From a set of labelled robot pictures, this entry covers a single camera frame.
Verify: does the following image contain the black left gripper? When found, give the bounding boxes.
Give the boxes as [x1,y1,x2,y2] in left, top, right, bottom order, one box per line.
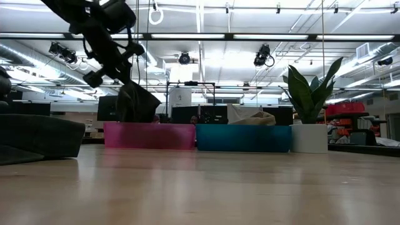
[82,18,145,89]

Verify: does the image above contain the dark green cap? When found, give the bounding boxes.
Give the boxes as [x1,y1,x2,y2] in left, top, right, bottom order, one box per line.
[0,114,86,166]
[115,80,162,123]

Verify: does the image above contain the black computer monitor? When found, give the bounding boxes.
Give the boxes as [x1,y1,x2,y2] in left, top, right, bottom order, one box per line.
[96,95,119,122]

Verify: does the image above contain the white pillar with sign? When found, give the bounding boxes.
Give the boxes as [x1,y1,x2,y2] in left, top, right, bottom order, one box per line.
[168,88,193,108]

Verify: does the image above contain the round black ceiling lamp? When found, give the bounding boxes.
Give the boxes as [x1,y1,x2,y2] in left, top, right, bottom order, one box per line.
[177,51,191,66]

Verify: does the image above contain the pink plastic bin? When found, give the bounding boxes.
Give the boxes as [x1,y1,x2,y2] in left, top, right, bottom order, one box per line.
[103,121,197,150]

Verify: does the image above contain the black metal stand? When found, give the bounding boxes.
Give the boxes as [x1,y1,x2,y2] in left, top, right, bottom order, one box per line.
[165,81,217,124]

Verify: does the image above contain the black office partition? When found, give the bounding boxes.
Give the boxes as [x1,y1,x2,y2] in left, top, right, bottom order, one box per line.
[0,101,51,117]
[262,106,294,126]
[171,105,229,124]

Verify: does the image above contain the beige cloth in bin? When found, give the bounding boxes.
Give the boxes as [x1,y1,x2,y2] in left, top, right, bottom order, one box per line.
[227,104,263,124]

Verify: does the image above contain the blue plastic bin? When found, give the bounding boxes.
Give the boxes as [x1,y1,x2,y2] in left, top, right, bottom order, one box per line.
[196,123,293,153]

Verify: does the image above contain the overhead light bar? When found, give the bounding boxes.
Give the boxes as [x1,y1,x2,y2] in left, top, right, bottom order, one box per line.
[0,32,400,43]

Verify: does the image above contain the green snake plant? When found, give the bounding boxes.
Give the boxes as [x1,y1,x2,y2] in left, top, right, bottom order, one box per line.
[279,56,344,125]

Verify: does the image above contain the white plant pot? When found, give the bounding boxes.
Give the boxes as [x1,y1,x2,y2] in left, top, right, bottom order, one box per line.
[289,124,329,154]

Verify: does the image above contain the shelf with red bins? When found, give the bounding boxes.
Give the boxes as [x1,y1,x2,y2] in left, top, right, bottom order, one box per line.
[317,101,381,138]

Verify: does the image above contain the black office chair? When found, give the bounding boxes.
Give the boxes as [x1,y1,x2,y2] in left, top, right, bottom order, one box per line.
[349,129,378,146]

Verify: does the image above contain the black ceiling projector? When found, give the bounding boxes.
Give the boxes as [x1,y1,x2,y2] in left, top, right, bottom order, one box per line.
[376,56,394,66]

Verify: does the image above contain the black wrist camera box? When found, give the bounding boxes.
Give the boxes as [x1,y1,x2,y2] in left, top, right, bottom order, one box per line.
[101,0,138,34]

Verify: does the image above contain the white coiled cable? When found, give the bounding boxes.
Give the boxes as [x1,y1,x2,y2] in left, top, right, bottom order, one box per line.
[147,2,164,26]

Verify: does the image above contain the black hanging ceiling camera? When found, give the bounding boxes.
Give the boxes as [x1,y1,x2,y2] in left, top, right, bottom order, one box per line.
[253,43,276,68]

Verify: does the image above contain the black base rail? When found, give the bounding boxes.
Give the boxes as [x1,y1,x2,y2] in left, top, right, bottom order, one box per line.
[327,143,400,158]

